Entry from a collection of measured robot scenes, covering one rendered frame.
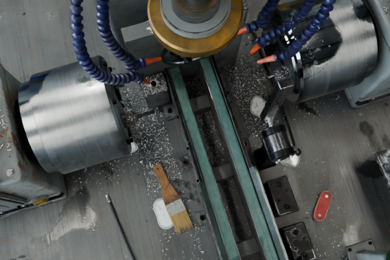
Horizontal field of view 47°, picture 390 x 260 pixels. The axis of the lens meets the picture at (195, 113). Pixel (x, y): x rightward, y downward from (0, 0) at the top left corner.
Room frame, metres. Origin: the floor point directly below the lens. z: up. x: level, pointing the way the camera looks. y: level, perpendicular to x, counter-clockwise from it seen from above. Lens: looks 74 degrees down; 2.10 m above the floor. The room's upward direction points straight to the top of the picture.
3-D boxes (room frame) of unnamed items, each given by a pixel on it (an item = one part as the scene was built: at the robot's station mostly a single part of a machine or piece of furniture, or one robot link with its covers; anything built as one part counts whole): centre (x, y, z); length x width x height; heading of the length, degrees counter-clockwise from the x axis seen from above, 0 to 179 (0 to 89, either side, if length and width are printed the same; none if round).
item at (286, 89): (0.30, -0.18, 1.12); 0.04 x 0.03 x 0.26; 17
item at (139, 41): (0.53, 0.03, 0.97); 0.30 x 0.11 x 0.34; 107
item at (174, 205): (0.11, 0.07, 0.80); 0.21 x 0.05 x 0.01; 25
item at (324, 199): (0.09, -0.36, 0.81); 0.09 x 0.03 x 0.02; 156
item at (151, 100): (0.41, 0.11, 0.86); 0.07 x 0.06 x 0.12; 107
